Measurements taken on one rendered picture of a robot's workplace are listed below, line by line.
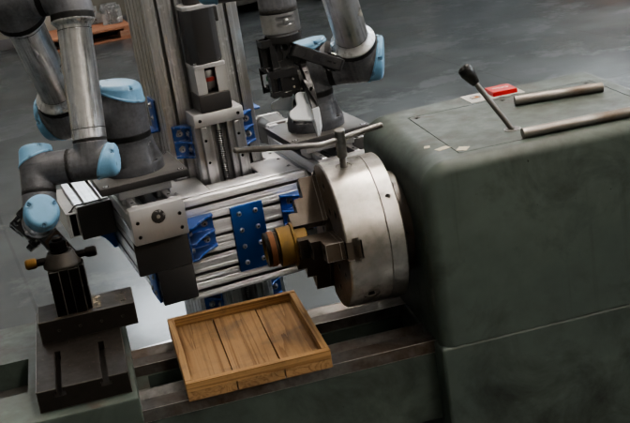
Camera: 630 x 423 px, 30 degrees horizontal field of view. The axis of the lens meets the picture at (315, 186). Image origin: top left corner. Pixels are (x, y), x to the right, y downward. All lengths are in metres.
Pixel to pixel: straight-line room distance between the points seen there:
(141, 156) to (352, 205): 0.73
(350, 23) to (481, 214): 0.74
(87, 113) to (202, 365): 0.60
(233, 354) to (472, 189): 0.62
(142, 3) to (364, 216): 0.99
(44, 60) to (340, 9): 0.71
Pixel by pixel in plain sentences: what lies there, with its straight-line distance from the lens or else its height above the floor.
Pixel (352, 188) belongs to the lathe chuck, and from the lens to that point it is 2.40.
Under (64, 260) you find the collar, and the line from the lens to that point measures 2.51.
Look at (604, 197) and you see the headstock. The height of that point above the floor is 1.11.
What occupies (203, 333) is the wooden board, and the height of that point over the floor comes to 0.89.
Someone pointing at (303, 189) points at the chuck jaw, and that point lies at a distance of 2.53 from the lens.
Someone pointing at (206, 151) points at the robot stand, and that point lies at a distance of 3.08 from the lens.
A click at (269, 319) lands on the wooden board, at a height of 0.88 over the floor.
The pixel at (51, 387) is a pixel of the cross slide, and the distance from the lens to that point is 2.36.
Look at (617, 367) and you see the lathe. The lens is 2.62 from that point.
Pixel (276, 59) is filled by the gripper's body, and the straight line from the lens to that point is 2.29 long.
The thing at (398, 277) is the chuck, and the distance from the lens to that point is 2.44.
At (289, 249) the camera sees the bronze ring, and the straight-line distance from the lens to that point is 2.47.
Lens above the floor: 1.93
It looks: 17 degrees down
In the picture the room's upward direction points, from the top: 9 degrees counter-clockwise
